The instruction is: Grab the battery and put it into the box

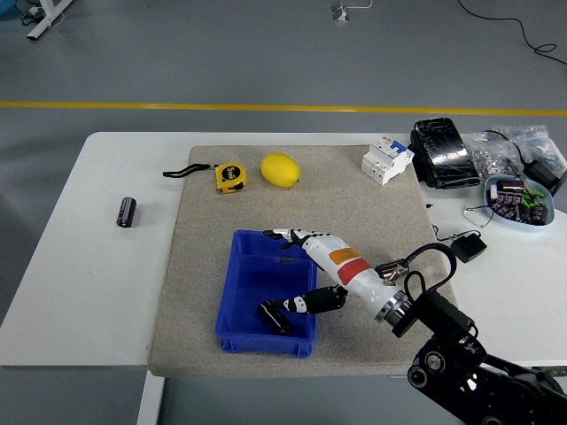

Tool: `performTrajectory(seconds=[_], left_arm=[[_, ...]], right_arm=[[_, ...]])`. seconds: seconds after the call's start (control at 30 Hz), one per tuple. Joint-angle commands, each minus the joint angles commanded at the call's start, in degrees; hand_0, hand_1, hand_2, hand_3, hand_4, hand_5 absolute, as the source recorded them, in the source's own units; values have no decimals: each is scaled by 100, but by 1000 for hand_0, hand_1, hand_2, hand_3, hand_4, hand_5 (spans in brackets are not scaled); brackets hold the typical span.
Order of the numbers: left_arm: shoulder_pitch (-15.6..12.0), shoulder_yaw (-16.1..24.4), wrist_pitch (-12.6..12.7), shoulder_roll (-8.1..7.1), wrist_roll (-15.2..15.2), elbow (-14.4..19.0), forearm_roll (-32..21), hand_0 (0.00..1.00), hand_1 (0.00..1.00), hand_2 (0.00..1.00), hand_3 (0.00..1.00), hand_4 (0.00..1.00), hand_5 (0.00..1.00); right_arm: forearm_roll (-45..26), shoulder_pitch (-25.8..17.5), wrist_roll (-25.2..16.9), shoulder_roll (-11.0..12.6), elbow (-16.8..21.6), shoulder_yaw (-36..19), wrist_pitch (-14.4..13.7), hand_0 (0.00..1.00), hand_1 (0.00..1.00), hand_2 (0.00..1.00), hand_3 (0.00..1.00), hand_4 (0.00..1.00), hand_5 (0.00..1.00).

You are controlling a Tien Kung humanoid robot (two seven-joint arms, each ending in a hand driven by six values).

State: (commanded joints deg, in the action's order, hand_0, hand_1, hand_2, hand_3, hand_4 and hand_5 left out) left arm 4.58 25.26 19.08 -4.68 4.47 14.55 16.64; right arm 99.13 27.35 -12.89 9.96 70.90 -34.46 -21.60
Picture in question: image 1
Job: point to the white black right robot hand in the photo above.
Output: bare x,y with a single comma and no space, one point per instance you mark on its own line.
350,270

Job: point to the green plastic parts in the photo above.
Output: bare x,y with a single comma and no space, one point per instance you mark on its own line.
531,197

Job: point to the small white part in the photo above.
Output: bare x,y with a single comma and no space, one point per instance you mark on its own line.
493,192

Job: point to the clear plastic bag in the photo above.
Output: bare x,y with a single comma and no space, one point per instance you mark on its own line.
538,141

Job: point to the white circuit breaker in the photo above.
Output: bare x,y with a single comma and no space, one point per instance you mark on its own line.
385,161

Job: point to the yellow tape measure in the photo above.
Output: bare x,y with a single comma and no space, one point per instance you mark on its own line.
230,177

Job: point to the white background desk frame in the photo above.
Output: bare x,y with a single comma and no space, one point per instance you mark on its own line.
44,20

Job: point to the clear bag of washers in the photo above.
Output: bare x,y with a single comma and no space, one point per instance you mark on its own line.
489,155

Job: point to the white table leg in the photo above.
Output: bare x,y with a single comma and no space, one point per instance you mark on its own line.
150,398

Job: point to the yellow lemon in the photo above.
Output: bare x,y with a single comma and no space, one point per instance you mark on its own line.
280,169

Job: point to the grey-brown mat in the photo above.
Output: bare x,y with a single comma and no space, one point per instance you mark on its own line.
354,199

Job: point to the light blue bowl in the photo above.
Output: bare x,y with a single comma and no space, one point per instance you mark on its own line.
500,219

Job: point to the glossy black case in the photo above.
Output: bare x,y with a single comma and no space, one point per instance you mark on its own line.
445,152

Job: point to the blue plastic box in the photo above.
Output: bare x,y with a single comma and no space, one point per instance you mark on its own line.
252,283

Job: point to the small black plug adapter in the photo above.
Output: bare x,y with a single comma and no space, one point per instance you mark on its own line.
469,248

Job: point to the white table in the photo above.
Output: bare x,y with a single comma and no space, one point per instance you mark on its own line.
88,274

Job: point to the black power adapter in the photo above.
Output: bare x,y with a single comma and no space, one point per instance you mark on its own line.
542,175

